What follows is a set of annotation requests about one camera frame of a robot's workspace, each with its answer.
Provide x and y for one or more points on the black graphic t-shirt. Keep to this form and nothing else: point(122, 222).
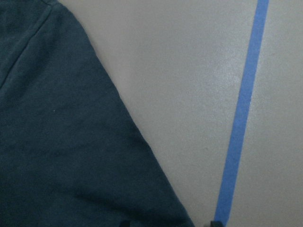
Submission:
point(70, 153)

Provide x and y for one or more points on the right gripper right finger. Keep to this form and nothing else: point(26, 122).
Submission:
point(214, 223)

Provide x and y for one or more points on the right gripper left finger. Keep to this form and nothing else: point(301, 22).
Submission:
point(125, 224)

